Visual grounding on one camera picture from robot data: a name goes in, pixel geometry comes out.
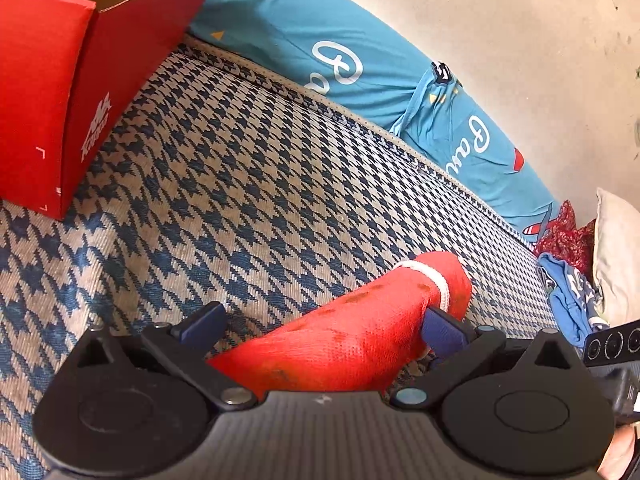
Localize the red nonwoven shopping bag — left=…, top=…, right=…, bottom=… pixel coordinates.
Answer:
left=207, top=251, right=473, bottom=393

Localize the grey white pillow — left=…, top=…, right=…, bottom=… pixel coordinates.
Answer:
left=592, top=187, right=640, bottom=313

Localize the blue fleece garment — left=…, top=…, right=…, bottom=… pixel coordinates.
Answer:
left=537, top=252, right=601, bottom=346

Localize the red floral cloth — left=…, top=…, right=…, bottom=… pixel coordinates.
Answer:
left=532, top=200, right=598, bottom=271

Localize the long blue pillow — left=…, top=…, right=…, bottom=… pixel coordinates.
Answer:
left=187, top=0, right=563, bottom=248

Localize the person's right hand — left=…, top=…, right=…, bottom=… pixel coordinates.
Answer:
left=596, top=422, right=640, bottom=478

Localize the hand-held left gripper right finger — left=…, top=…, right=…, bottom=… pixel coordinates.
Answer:
left=392, top=307, right=566, bottom=407

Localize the red shoe box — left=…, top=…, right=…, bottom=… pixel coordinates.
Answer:
left=0, top=0, right=223, bottom=221

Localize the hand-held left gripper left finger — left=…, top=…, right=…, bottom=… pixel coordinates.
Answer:
left=75, top=302, right=256, bottom=408

